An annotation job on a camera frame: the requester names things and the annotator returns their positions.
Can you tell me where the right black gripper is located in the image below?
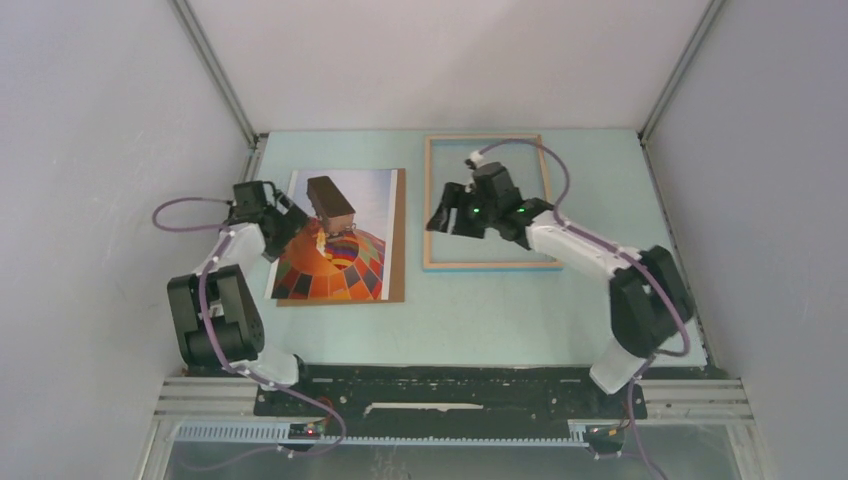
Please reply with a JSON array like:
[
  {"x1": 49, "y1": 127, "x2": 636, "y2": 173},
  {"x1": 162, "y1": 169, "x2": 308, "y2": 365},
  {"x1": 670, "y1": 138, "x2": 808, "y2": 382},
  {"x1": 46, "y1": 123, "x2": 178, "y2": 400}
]
[{"x1": 425, "y1": 183, "x2": 499, "y2": 241}]

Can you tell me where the hot air balloon photo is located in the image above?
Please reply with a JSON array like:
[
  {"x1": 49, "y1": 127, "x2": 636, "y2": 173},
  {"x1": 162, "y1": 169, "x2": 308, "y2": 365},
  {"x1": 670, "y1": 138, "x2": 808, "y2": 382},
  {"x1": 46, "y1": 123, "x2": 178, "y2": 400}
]
[{"x1": 264, "y1": 168, "x2": 400, "y2": 303}]

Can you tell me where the wooden picture frame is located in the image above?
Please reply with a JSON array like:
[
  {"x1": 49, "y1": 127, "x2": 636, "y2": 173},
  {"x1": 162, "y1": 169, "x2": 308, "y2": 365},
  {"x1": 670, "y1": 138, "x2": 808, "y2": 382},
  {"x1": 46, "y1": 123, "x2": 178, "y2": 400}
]
[{"x1": 423, "y1": 133, "x2": 563, "y2": 272}]

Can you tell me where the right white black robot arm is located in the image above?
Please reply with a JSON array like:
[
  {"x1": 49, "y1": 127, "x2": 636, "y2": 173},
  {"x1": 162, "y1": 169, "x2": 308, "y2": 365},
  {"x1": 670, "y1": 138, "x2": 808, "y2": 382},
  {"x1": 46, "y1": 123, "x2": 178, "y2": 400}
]
[{"x1": 426, "y1": 162, "x2": 693, "y2": 418}]

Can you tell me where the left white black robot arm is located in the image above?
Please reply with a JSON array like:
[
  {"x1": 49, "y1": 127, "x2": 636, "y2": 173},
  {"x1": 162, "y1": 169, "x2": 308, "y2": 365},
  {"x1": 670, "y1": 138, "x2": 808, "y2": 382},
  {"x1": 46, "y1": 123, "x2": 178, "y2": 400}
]
[{"x1": 167, "y1": 181, "x2": 316, "y2": 417}]

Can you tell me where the brown cardboard backing board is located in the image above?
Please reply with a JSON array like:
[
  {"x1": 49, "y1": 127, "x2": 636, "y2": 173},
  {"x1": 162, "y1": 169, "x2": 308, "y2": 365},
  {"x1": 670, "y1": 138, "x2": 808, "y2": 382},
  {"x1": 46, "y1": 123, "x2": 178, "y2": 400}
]
[{"x1": 276, "y1": 168, "x2": 407, "y2": 308}]

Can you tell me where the left small circuit board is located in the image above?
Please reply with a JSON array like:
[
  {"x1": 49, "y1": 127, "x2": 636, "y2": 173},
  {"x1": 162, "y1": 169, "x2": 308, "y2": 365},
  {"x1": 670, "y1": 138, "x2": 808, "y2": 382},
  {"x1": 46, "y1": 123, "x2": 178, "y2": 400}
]
[{"x1": 288, "y1": 423, "x2": 324, "y2": 441}]

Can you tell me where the small circuit board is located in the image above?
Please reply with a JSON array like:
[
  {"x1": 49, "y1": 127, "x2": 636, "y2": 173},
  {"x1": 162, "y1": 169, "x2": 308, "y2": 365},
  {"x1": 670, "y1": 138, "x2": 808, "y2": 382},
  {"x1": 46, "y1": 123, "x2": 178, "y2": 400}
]
[
  {"x1": 584, "y1": 427, "x2": 626, "y2": 459},
  {"x1": 288, "y1": 423, "x2": 324, "y2": 441}
]

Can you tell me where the right small circuit board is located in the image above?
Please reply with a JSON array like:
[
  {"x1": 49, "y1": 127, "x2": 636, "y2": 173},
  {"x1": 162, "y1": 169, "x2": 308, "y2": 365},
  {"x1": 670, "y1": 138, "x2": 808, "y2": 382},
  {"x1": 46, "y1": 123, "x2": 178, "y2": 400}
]
[{"x1": 584, "y1": 427, "x2": 626, "y2": 459}]

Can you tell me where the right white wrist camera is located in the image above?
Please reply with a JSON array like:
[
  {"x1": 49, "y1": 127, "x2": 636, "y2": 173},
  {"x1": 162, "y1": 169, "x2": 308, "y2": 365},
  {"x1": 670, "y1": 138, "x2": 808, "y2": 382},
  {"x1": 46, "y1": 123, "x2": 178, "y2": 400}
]
[{"x1": 464, "y1": 151, "x2": 484, "y2": 170}]

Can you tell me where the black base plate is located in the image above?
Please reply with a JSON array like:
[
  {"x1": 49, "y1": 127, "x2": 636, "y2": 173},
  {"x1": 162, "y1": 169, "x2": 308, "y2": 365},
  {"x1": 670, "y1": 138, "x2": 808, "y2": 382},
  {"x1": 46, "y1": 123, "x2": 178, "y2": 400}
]
[{"x1": 253, "y1": 365, "x2": 646, "y2": 440}]

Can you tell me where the aluminium rail frame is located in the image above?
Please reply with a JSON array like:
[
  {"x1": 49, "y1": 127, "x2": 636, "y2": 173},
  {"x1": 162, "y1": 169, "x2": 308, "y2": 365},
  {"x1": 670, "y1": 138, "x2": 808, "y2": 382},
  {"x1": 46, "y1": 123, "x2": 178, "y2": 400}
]
[{"x1": 153, "y1": 377, "x2": 755, "y2": 430}]

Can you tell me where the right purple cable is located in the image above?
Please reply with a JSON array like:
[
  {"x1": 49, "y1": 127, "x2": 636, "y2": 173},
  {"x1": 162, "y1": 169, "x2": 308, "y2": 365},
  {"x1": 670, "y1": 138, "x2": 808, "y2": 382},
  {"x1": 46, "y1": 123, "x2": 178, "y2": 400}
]
[{"x1": 478, "y1": 138, "x2": 694, "y2": 480}]

